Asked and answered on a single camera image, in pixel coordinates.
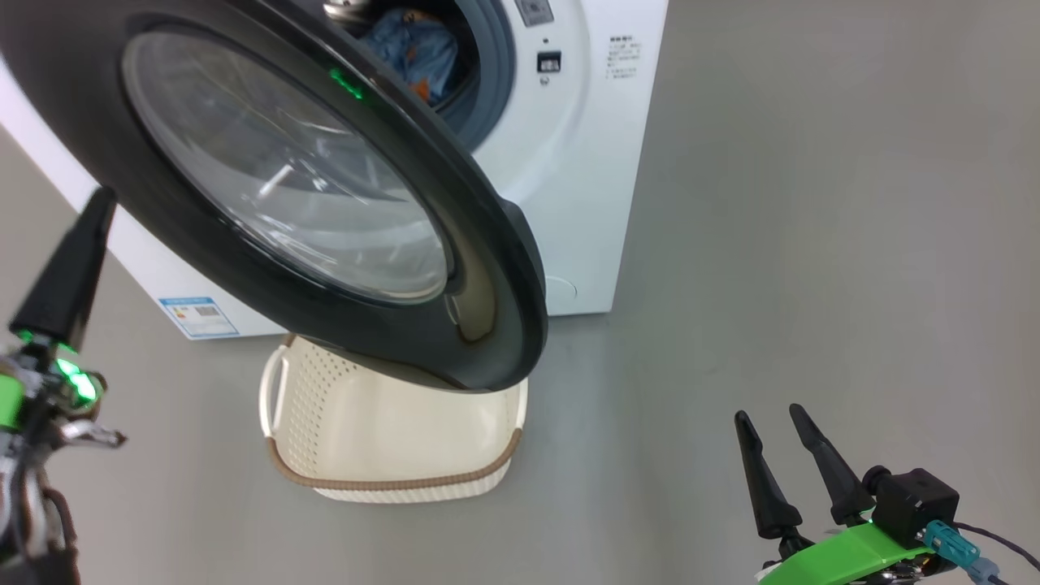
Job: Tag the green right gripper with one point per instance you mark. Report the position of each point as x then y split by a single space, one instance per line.
845 556

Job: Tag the black round glass washer door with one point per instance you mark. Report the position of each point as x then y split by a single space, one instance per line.
122 187

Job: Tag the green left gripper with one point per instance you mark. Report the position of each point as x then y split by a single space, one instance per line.
41 398

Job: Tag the perforated steel washer drum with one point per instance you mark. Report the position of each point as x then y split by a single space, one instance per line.
345 8

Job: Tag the round drain filter cover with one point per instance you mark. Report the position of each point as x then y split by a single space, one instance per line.
565 290

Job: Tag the blue cartoon print garment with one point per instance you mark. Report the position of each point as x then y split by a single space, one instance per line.
414 53

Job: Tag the black door lock slot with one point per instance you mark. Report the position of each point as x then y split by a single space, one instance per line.
549 62

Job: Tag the blue energy label sticker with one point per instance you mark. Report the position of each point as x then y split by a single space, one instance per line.
199 317

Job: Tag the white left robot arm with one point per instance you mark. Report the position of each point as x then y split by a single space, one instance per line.
32 520

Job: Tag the cream perforated laundry basket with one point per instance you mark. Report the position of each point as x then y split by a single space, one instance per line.
382 431

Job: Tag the white front-load washing machine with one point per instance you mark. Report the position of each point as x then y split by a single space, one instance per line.
593 203

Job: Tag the grey rubber door gasket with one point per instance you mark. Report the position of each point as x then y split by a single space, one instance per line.
491 73

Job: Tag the grey warning sticker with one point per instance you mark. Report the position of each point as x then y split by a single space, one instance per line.
535 11

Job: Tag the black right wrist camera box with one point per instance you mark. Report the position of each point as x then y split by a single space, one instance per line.
914 504

